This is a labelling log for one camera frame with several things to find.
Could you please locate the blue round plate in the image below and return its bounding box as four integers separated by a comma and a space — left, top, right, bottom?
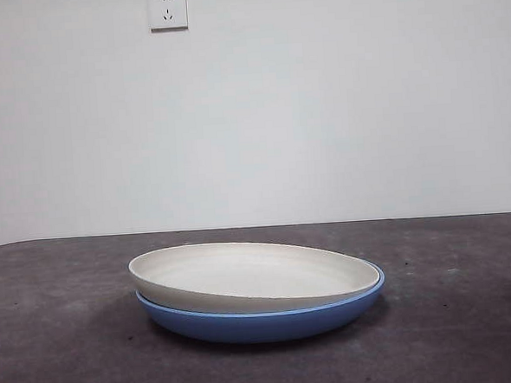
134, 259, 389, 352

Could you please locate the white wall socket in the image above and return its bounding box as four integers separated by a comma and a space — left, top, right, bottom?
147, 0, 189, 33

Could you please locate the white round plate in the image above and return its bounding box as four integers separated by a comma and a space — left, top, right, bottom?
126, 231, 383, 321

